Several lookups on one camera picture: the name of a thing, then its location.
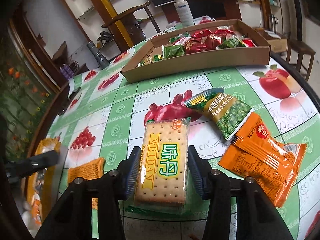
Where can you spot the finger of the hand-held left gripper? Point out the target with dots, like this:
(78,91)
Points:
(42,158)

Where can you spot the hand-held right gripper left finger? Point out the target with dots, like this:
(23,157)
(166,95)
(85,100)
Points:
(132,172)

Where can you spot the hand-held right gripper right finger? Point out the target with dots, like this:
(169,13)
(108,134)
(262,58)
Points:
(195,172)

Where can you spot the white box with yellow tape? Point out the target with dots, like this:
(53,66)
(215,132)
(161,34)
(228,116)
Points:
(47,143)

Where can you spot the yellow label cracker packet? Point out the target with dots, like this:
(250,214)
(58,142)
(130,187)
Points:
(162,170)

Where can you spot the large orange snack packet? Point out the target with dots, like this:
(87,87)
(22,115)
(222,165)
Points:
(86,168)

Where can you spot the orange snack packet clear window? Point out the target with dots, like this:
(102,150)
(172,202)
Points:
(265,135)

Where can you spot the shallow cardboard tray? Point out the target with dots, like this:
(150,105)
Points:
(200,65)

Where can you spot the orange packet with brown label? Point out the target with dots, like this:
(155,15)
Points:
(36,205)

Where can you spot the green pea snack packet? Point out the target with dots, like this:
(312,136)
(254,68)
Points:
(225,112)

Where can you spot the black remote control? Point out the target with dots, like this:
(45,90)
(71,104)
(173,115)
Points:
(74,93)

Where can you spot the grey flashlight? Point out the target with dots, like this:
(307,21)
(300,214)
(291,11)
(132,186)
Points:
(98,55)

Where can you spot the pile of green snack packets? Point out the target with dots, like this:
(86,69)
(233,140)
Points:
(175,51)

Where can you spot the pile of red snack packets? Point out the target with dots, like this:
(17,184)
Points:
(205,42)

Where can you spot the wooden chair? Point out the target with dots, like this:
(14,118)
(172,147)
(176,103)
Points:
(132,27)

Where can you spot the small cardboard box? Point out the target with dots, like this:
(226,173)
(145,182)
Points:
(278,43)

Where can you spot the white spray bottle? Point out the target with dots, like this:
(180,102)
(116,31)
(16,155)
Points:
(185,12)

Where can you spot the yellow wooden slat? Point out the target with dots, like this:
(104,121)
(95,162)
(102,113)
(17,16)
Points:
(110,12)

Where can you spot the wooden stool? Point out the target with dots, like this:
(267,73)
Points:
(300,47)

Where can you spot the steel kettle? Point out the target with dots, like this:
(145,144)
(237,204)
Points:
(273,23)

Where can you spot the flower wall poster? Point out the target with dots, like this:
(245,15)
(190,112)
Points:
(22,100)

